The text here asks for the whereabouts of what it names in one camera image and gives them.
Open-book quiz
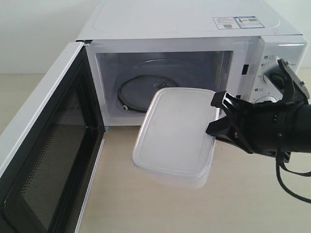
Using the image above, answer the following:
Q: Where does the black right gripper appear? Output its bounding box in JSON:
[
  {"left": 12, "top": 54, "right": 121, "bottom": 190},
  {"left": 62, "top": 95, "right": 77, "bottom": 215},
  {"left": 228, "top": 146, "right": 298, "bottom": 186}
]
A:
[{"left": 206, "top": 91, "right": 291, "bottom": 161}]

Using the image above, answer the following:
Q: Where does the white lidded plastic container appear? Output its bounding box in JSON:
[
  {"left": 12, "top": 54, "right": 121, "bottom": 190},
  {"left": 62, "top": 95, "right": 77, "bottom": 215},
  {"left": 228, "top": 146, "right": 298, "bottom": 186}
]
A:
[{"left": 131, "top": 87, "right": 219, "bottom": 189}]

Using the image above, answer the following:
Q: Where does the white microwave door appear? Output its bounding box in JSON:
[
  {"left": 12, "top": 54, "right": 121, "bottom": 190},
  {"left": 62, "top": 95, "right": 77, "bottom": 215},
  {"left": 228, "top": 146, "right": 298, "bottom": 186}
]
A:
[{"left": 0, "top": 41, "right": 105, "bottom": 233}]

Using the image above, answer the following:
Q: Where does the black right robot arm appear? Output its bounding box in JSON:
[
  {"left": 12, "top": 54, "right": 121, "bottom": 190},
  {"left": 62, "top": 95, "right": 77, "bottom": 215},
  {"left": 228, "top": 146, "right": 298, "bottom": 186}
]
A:
[{"left": 206, "top": 91, "right": 311, "bottom": 162}]

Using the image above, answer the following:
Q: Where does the white Midea microwave oven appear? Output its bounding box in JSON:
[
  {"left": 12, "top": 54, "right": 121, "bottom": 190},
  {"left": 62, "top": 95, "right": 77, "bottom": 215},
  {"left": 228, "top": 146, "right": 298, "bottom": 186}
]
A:
[{"left": 77, "top": 0, "right": 308, "bottom": 126}]

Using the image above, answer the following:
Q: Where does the upper white power knob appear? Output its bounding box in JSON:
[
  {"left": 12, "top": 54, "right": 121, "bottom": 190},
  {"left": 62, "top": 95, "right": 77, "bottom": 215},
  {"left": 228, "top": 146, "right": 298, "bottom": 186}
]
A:
[{"left": 263, "top": 63, "right": 279, "bottom": 84}]

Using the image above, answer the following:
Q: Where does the glass turntable plate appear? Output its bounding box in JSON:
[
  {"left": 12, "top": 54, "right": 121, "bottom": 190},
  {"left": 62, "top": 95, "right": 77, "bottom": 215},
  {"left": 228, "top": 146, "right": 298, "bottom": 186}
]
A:
[{"left": 118, "top": 59, "right": 208, "bottom": 113}]

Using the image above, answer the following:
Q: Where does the blue white label sticker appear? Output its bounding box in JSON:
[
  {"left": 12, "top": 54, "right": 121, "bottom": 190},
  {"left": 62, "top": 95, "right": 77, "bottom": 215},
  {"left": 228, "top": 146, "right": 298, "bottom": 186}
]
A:
[{"left": 213, "top": 16, "right": 265, "bottom": 30}]

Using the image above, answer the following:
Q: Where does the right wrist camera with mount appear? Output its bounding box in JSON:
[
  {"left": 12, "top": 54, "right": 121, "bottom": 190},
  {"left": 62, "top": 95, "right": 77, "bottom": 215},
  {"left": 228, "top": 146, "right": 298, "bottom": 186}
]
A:
[{"left": 268, "top": 57, "right": 310, "bottom": 104}]

